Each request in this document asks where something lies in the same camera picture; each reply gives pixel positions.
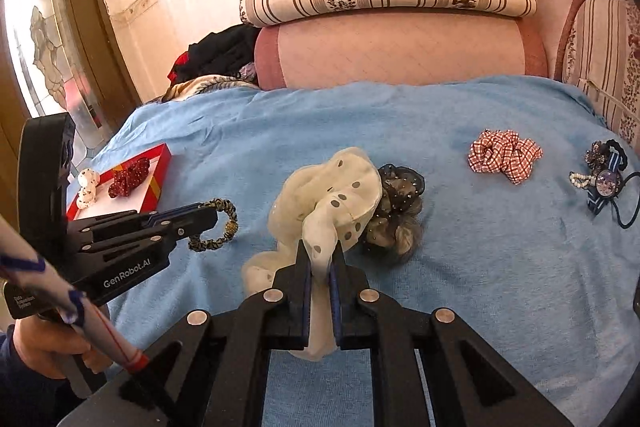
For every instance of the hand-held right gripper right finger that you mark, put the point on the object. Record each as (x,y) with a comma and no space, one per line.
(334,299)

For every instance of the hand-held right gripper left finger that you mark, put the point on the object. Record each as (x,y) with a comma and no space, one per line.
(305,279)

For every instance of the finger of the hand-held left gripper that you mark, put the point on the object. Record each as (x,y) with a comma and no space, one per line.
(150,239)
(115,222)

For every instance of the red tray box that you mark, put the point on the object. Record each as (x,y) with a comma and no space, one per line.
(161,169)

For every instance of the cream polka dot scrunchie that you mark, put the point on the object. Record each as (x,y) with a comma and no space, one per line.
(325,187)

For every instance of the black sheer studded scrunchie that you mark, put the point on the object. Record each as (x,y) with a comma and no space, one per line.
(401,187)

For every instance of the red plaid scrunchie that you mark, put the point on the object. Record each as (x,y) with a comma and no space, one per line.
(500,154)

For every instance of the person's left forearm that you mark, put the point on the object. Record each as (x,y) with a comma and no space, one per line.
(25,392)

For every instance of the person's left hand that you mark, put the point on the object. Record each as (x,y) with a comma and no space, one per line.
(45,347)

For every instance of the white cherry print scrunchie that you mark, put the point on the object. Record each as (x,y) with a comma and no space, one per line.
(86,194)

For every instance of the blue blanket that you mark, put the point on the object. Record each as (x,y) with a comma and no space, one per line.
(475,257)

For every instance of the patterned scarf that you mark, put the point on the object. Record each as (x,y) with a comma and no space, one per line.
(210,84)

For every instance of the red garment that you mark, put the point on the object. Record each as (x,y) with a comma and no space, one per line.
(180,67)

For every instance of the wooden door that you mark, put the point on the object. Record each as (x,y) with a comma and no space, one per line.
(107,32)

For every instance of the black garment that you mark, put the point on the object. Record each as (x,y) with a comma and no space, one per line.
(225,49)

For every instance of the pink bolster cushion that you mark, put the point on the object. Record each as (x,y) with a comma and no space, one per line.
(400,49)

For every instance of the small striped floral cushion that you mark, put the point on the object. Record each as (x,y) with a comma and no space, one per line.
(607,57)

